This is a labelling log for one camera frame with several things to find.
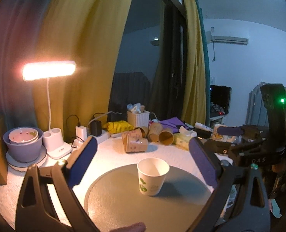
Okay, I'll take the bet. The white paper cup green print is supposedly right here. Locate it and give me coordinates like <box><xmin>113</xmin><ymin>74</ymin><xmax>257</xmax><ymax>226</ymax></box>
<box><xmin>137</xmin><ymin>158</ymin><xmax>170</xmax><ymax>196</ymax></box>

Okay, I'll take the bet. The rightmost brown paper cup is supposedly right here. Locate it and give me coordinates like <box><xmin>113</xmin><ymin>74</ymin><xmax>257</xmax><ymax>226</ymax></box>
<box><xmin>158</xmin><ymin>128</ymin><xmax>174</xmax><ymax>146</ymax></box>

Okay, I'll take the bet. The brown paper cup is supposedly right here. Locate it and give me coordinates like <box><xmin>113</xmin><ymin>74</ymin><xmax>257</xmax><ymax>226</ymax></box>
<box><xmin>121</xmin><ymin>127</ymin><xmax>144</xmax><ymax>145</ymax></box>
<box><xmin>125</xmin><ymin>136</ymin><xmax>149</xmax><ymax>153</ymax></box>
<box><xmin>158</xmin><ymin>128</ymin><xmax>174</xmax><ymax>146</ymax></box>

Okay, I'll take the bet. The brown cup with drawing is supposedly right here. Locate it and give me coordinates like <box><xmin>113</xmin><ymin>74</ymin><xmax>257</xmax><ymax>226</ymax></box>
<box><xmin>147</xmin><ymin>123</ymin><xmax>163</xmax><ymax>142</ymax></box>

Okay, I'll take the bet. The brown cup behind pair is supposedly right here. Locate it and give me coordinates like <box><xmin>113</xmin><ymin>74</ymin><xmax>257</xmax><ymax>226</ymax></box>
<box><xmin>139</xmin><ymin>126</ymin><xmax>149</xmax><ymax>138</ymax></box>

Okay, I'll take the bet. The rear brown paper cup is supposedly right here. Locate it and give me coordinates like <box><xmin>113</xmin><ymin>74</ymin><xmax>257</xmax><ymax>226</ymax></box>
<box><xmin>121</xmin><ymin>127</ymin><xmax>144</xmax><ymax>145</ymax></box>

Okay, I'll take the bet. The front brown paper cup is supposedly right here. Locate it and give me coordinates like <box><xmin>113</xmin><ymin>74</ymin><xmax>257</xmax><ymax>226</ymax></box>
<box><xmin>125</xmin><ymin>136</ymin><xmax>149</xmax><ymax>153</ymax></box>

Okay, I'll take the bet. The right hand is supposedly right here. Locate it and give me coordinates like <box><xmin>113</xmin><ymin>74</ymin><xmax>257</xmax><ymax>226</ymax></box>
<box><xmin>272</xmin><ymin>164</ymin><xmax>286</xmax><ymax>173</ymax></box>

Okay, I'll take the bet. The left hand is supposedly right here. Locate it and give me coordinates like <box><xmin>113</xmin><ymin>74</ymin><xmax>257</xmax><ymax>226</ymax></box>
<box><xmin>110</xmin><ymin>222</ymin><xmax>146</xmax><ymax>232</ymax></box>

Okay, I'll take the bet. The right yellow curtain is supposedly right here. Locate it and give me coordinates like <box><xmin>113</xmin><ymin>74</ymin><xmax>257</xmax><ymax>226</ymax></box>
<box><xmin>182</xmin><ymin>0</ymin><xmax>210</xmax><ymax>125</ymax></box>

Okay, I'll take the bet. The yellow curtain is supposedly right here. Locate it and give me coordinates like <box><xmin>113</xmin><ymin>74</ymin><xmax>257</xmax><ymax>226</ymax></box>
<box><xmin>182</xmin><ymin>0</ymin><xmax>210</xmax><ymax>125</ymax></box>
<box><xmin>33</xmin><ymin>0</ymin><xmax>132</xmax><ymax>141</ymax></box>

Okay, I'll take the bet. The black monitor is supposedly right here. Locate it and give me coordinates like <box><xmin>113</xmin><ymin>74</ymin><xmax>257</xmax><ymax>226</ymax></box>
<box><xmin>210</xmin><ymin>85</ymin><xmax>231</xmax><ymax>117</ymax></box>

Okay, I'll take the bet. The yellow tissue pack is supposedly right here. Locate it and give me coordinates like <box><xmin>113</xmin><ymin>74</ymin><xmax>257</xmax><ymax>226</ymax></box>
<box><xmin>173</xmin><ymin>126</ymin><xmax>197</xmax><ymax>151</ymax></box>

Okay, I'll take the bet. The purple cloth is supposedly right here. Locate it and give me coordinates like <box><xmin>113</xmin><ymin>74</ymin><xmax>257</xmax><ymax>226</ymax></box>
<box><xmin>159</xmin><ymin>117</ymin><xmax>191</xmax><ymax>134</ymax></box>

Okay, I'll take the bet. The purple bowl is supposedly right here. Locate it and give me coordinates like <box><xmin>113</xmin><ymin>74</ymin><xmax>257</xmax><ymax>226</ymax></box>
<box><xmin>3</xmin><ymin>127</ymin><xmax>43</xmax><ymax>162</ymax></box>

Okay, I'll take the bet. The white desk lamp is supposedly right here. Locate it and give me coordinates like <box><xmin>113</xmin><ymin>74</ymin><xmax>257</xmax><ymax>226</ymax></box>
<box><xmin>22</xmin><ymin>60</ymin><xmax>76</xmax><ymax>160</ymax></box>

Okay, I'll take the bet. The pink inner bowl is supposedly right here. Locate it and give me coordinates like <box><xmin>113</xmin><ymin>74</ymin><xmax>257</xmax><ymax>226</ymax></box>
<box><xmin>8</xmin><ymin>127</ymin><xmax>39</xmax><ymax>145</ymax></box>

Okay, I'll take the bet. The white woven basket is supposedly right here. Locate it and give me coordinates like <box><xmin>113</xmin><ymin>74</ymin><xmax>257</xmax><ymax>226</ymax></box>
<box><xmin>127</xmin><ymin>111</ymin><xmax>150</xmax><ymax>127</ymax></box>

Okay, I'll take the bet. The round grey mat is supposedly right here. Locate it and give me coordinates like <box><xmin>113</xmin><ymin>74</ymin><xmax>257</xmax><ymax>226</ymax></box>
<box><xmin>84</xmin><ymin>164</ymin><xmax>211</xmax><ymax>231</ymax></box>

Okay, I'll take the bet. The white air conditioner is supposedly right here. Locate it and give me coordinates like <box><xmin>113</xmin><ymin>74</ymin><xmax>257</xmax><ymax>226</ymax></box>
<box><xmin>211</xmin><ymin>36</ymin><xmax>249</xmax><ymax>45</ymax></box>

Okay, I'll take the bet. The white usb charger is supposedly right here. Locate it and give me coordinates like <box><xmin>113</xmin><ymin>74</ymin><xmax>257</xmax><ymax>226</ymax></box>
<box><xmin>75</xmin><ymin>125</ymin><xmax>87</xmax><ymax>142</ymax></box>

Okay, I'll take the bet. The yellow snack bag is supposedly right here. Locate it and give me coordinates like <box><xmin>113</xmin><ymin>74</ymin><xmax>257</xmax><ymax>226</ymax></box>
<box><xmin>102</xmin><ymin>120</ymin><xmax>134</xmax><ymax>134</ymax></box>

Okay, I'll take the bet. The white power strip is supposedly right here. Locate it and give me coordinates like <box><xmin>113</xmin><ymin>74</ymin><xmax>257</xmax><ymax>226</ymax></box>
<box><xmin>71</xmin><ymin>129</ymin><xmax>112</xmax><ymax>149</ymax></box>

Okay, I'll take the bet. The black power adapter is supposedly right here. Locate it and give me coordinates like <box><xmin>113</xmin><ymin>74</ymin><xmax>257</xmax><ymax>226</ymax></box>
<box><xmin>89</xmin><ymin>120</ymin><xmax>102</xmax><ymax>137</ymax></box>

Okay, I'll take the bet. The grey charging cable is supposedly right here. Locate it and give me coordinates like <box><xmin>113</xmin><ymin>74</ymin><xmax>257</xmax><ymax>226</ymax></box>
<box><xmin>86</xmin><ymin>110</ymin><xmax>124</xmax><ymax>136</ymax></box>

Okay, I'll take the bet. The black usb cable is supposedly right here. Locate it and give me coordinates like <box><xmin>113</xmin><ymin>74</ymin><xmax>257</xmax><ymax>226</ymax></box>
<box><xmin>65</xmin><ymin>114</ymin><xmax>82</xmax><ymax>148</ymax></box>

